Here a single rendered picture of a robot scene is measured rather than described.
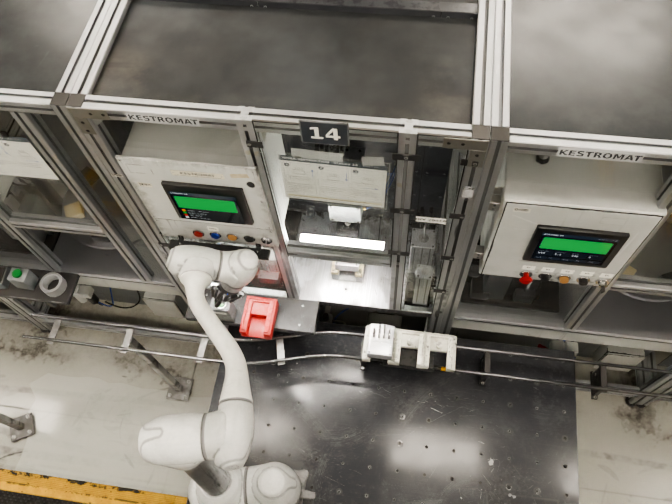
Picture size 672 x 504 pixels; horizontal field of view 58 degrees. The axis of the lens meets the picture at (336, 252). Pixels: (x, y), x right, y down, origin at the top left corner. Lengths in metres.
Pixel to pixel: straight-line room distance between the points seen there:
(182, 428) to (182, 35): 1.10
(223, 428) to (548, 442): 1.39
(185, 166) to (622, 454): 2.57
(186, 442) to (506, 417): 1.37
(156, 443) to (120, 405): 1.75
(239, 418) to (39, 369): 2.18
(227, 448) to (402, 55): 1.17
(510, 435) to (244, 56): 1.76
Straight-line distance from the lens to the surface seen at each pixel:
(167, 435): 1.83
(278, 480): 2.31
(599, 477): 3.43
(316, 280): 2.56
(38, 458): 3.69
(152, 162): 1.85
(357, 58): 1.72
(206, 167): 1.79
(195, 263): 1.99
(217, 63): 1.77
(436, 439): 2.60
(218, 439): 1.79
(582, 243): 1.89
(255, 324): 2.51
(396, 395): 2.63
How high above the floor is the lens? 3.22
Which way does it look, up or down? 62 degrees down
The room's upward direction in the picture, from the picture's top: 7 degrees counter-clockwise
